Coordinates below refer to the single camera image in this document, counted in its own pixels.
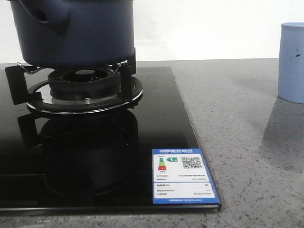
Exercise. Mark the black round gas burner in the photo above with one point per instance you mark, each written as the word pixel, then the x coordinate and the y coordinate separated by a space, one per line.
pixel 85 91

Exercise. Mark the black glass gas stove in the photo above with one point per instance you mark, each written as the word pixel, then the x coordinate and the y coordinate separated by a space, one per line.
pixel 92 163

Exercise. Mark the blue energy label sticker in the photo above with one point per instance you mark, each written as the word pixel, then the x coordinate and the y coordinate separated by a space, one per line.
pixel 181 176

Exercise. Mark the light blue ribbed cup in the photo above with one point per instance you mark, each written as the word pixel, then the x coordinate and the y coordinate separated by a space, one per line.
pixel 291 62

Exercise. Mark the dark blue cooking pot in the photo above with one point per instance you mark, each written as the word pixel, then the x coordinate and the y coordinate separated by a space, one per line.
pixel 74 33

